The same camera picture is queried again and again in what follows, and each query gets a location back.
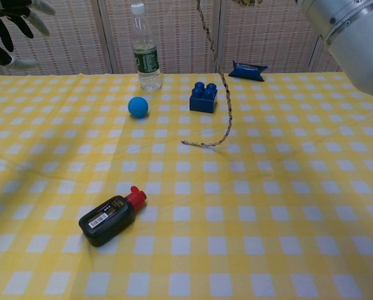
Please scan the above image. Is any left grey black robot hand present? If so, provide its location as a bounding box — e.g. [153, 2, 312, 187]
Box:
[0, 0, 56, 70]

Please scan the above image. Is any speckled beige braided rope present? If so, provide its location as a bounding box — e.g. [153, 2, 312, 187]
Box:
[181, 0, 264, 148]

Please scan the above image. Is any woven bamboo folding screen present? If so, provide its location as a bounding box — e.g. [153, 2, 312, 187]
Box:
[0, 0, 373, 76]

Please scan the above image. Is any clear plastic water bottle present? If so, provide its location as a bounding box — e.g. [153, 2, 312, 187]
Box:
[130, 2, 163, 91]

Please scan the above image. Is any blue ball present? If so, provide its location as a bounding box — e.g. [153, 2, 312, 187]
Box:
[127, 96, 150, 119]

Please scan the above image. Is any blue building block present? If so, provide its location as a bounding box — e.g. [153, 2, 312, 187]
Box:
[189, 81, 218, 113]

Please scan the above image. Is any black ink bottle red cap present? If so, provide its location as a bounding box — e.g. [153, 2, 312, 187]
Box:
[78, 185, 148, 248]

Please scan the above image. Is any dark blue snack packet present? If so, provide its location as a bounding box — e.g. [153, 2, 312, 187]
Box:
[228, 60, 268, 82]

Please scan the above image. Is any yellow white checked tablecloth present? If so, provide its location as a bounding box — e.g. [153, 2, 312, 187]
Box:
[0, 72, 373, 300]

